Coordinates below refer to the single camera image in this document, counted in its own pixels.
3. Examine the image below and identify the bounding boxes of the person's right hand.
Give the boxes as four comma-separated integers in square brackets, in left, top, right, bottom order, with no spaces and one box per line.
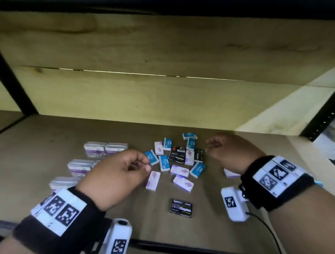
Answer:
[205,133,265,176]

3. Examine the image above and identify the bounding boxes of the person's left hand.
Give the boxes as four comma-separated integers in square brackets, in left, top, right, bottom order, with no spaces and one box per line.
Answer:
[76,149,152,212]

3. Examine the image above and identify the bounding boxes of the person's left forearm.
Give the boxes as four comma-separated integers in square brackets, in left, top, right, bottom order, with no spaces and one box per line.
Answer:
[0,233,36,254]

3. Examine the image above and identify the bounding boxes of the person's right forearm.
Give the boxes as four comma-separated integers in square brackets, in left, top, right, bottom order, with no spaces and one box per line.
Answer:
[266,183,335,254]

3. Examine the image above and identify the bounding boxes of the scattered blue small boxes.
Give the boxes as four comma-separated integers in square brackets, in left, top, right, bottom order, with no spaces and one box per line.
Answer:
[144,132,207,179]

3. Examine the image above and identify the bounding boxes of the large white purple pack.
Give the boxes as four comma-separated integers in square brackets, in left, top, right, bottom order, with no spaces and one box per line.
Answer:
[83,141,107,158]
[104,143,129,155]
[49,177,82,190]
[67,159,101,177]

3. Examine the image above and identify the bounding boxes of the scattered white purple small boxes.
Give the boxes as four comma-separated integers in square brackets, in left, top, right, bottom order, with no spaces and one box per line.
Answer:
[146,141,242,193]

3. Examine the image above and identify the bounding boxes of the black wristband with marker tags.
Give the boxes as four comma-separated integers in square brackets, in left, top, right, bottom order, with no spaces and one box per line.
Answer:
[240,155,316,212]
[12,186,107,254]

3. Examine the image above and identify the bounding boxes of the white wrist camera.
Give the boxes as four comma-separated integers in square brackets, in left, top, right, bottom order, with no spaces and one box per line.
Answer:
[220,185,251,222]
[104,218,133,254]

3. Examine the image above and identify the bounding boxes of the black metal shelf rail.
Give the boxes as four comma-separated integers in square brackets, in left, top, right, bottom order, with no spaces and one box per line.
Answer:
[0,219,237,254]

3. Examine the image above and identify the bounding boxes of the black cable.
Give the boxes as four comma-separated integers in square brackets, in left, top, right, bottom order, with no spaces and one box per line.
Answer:
[245,212,282,254]

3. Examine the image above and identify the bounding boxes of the black perforated shelf post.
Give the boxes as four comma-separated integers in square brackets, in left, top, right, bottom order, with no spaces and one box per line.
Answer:
[299,91,335,142]

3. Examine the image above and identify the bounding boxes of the black metal shelf post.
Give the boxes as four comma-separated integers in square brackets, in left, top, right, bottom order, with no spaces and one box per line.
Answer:
[0,52,39,116]

